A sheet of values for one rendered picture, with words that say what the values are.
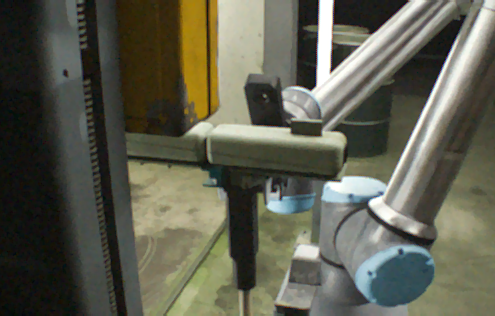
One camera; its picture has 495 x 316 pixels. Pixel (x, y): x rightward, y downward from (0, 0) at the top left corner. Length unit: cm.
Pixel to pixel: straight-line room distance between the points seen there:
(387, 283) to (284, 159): 51
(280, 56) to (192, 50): 299
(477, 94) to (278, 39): 238
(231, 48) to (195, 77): 306
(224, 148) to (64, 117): 36
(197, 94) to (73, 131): 8
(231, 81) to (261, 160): 282
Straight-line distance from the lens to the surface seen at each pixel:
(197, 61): 26
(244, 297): 67
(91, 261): 25
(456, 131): 95
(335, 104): 100
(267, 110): 68
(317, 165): 54
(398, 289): 101
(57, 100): 21
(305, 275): 48
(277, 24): 322
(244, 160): 56
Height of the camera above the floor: 137
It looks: 21 degrees down
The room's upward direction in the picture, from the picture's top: straight up
